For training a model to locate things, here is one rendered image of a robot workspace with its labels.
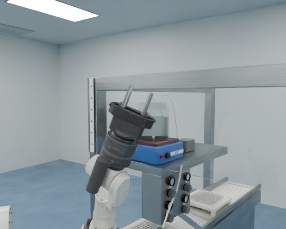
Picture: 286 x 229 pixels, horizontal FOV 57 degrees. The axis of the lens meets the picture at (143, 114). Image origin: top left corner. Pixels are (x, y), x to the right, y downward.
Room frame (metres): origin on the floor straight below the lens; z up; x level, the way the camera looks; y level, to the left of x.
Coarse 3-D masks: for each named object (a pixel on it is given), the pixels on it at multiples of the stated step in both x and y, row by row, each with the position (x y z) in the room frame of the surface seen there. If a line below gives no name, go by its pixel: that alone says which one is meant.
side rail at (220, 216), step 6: (252, 192) 1.90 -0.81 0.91; (240, 198) 1.75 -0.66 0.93; (246, 198) 1.80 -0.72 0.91; (234, 204) 1.65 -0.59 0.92; (222, 210) 1.55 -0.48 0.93; (228, 210) 1.58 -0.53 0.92; (216, 216) 1.47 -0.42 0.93; (222, 216) 1.52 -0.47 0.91; (210, 222) 1.40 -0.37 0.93; (216, 222) 1.46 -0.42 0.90; (204, 228) 1.35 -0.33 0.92
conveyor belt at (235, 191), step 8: (224, 184) 2.13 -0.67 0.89; (232, 184) 2.13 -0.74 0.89; (216, 192) 1.95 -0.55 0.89; (224, 192) 1.95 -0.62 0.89; (232, 192) 1.95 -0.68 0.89; (240, 192) 1.95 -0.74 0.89; (232, 200) 1.80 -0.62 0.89; (176, 216) 1.55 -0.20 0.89; (192, 216) 1.55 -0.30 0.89; (200, 216) 1.55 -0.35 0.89; (176, 224) 1.45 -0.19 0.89; (184, 224) 1.45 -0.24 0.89; (200, 224) 1.45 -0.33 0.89
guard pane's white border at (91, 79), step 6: (90, 78) 1.20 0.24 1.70; (90, 84) 1.20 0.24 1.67; (90, 90) 1.20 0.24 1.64; (90, 96) 1.20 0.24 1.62; (90, 102) 1.20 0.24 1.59; (90, 108) 1.20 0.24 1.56; (90, 114) 1.20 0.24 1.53; (90, 120) 1.21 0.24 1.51; (90, 126) 1.21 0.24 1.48; (90, 132) 1.21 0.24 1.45; (90, 138) 1.21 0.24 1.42; (90, 144) 1.21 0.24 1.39; (90, 150) 1.21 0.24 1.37
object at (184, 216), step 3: (183, 213) 1.20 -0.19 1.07; (180, 216) 1.20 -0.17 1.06; (183, 216) 1.20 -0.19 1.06; (186, 216) 1.20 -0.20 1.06; (183, 219) 1.20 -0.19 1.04; (186, 219) 1.20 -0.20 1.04; (189, 219) 1.21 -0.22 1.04; (189, 222) 1.21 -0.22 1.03; (192, 222) 1.21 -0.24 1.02; (195, 222) 1.21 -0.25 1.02; (192, 225) 1.21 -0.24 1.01; (195, 225) 1.21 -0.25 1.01; (198, 225) 1.22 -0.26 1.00; (195, 228) 1.21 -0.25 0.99; (198, 228) 1.22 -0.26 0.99; (201, 228) 1.22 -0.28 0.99
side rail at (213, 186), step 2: (216, 182) 2.08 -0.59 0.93; (218, 182) 2.08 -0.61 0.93; (220, 182) 2.11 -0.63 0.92; (222, 182) 2.14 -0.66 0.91; (212, 184) 2.02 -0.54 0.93; (214, 184) 2.03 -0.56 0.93; (216, 184) 2.05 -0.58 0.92; (218, 184) 2.08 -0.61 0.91; (220, 184) 2.11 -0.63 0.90; (208, 186) 1.98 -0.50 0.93; (210, 186) 1.98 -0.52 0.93; (212, 186) 2.01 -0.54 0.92; (214, 186) 2.03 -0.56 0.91; (216, 186) 2.05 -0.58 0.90; (204, 188) 1.94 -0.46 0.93; (206, 188) 1.94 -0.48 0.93; (208, 188) 1.96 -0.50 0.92; (210, 188) 1.98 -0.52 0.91; (212, 188) 2.01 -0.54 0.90; (206, 190) 1.93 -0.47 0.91; (208, 190) 1.96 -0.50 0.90
